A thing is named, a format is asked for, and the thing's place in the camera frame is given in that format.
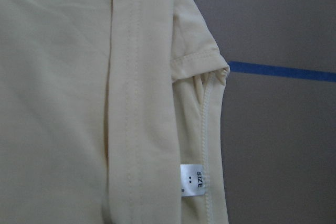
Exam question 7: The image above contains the cream long-sleeve printed shirt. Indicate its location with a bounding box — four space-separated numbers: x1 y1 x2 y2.
1 0 230 223

